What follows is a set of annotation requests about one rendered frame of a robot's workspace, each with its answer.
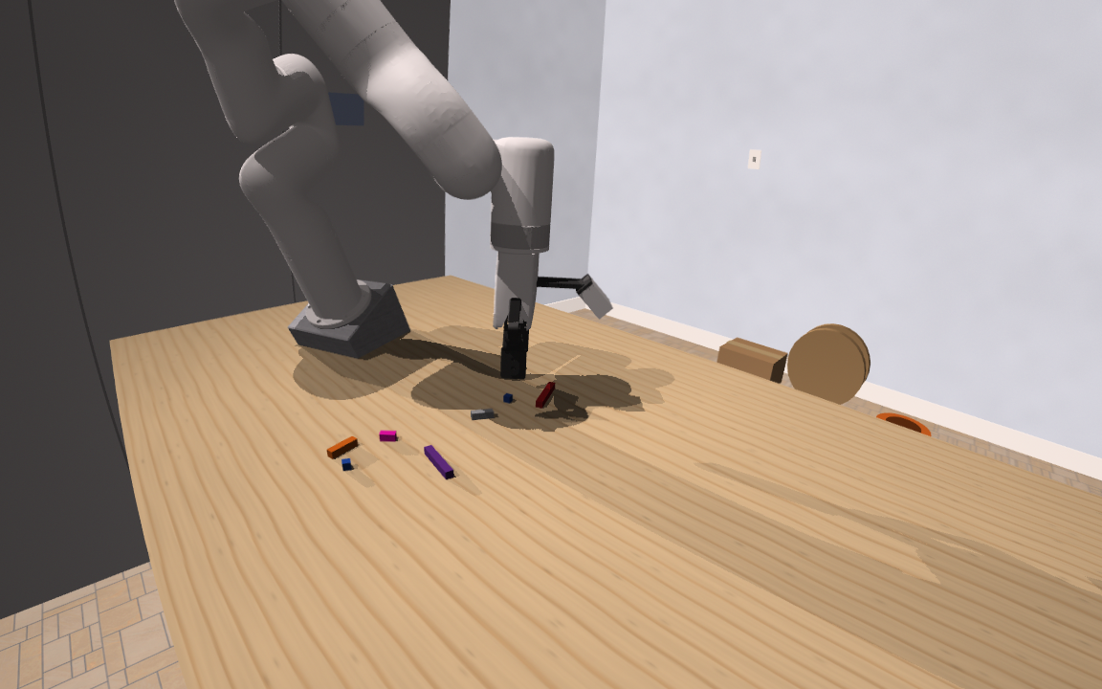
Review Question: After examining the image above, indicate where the red rod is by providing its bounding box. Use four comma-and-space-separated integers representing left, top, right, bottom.
536, 383, 555, 408

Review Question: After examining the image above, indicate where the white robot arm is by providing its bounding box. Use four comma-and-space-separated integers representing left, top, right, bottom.
174, 0, 554, 329

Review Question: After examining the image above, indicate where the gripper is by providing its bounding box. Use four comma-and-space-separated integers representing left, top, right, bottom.
490, 243, 549, 379

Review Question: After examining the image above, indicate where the orange rectangular bar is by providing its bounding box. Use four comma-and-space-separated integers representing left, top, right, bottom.
327, 437, 358, 459

